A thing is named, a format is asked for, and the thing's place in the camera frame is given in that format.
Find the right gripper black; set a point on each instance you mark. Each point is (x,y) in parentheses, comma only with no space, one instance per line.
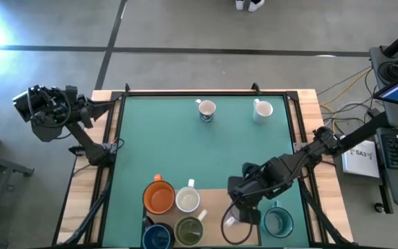
(261,181)

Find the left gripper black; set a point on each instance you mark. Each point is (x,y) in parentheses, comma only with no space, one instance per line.
(79,108)

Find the teal glass mug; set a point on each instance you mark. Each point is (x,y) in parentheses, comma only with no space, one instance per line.
(277,223)

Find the white lettered mug olive inside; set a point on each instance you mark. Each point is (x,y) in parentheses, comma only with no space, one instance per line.
(189,231)

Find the plain cream mug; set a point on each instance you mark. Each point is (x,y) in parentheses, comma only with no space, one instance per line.
(188,199)

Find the orange mug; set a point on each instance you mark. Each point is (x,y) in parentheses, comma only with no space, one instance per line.
(159,198)

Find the dark navy round mug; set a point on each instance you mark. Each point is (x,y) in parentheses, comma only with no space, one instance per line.
(157,238)

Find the white mug teal lattice pattern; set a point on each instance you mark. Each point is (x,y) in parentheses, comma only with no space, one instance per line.
(263,110)

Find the white mug dark blue motif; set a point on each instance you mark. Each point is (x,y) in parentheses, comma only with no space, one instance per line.
(206,109)

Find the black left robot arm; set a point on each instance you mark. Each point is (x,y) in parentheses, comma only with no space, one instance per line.
(85,145)

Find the raised wooden shelf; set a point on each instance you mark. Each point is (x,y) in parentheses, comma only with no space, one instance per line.
(214,204)

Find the green table mat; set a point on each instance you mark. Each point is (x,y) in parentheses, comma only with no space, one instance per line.
(164,138)

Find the grey metal stand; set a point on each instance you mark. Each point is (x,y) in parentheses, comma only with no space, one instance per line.
(2,169)

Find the black caster wheel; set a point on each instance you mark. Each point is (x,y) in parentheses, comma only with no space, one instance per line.
(379,207)

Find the black diagonal strut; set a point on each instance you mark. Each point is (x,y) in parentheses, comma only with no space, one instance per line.
(365,133)

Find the person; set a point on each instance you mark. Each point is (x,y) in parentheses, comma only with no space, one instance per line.
(256,5)

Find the grey equipment cart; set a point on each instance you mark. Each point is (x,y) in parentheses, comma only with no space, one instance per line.
(375,55)

